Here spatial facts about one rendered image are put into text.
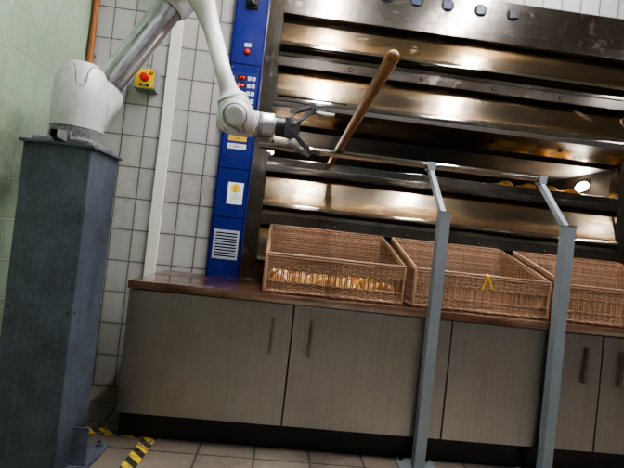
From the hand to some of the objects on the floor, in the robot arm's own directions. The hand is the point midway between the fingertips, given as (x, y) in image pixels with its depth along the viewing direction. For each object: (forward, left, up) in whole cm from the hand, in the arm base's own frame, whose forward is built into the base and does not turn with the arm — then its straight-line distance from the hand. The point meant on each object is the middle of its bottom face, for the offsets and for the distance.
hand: (329, 133), depth 172 cm
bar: (+37, +7, -120) cm, 125 cm away
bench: (+53, +29, -120) cm, 134 cm away
